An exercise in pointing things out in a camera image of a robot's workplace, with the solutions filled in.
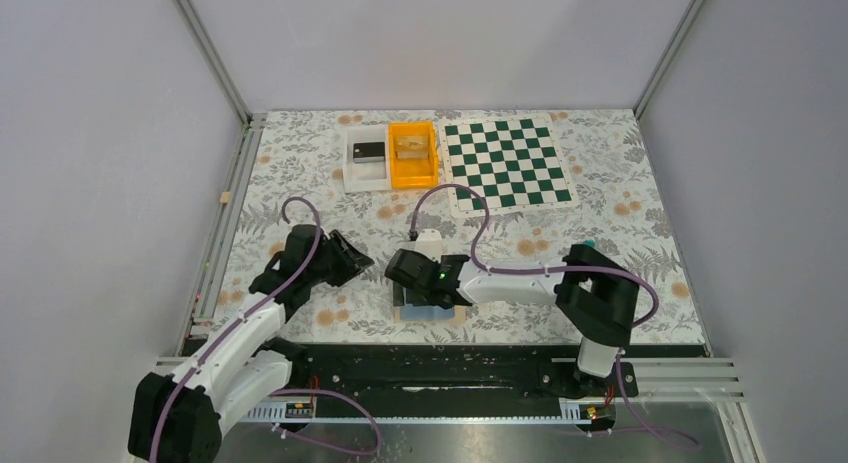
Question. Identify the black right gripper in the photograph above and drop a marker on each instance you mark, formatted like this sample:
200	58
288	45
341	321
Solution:
411	274

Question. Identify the white plastic bin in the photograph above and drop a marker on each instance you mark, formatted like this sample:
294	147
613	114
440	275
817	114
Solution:
365	177

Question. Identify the floral table cloth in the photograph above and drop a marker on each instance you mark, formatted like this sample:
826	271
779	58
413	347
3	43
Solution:
299	160

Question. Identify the slotted cable duct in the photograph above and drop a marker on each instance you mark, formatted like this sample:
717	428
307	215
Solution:
303	410

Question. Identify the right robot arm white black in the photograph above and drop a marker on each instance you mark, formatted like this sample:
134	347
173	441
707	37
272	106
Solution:
593	292

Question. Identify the beige leather card holder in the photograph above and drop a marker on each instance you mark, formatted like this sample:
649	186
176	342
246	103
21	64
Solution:
409	306

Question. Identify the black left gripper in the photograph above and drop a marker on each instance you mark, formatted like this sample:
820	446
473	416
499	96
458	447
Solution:
337	258

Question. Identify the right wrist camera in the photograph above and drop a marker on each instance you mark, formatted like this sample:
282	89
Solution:
429	243

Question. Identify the wooden block in orange bin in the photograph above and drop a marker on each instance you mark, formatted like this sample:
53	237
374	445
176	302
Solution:
408	147

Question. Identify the orange plastic bin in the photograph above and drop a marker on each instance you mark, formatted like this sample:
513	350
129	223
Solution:
415	173

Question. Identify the green white chessboard mat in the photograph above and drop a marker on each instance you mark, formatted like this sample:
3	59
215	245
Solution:
504	164

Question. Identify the black box in white bin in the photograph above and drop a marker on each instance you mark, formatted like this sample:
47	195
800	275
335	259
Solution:
368	152

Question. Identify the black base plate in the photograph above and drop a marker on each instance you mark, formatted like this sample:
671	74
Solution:
451	378

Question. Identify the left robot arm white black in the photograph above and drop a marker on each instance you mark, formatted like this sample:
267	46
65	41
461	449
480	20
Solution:
184	415

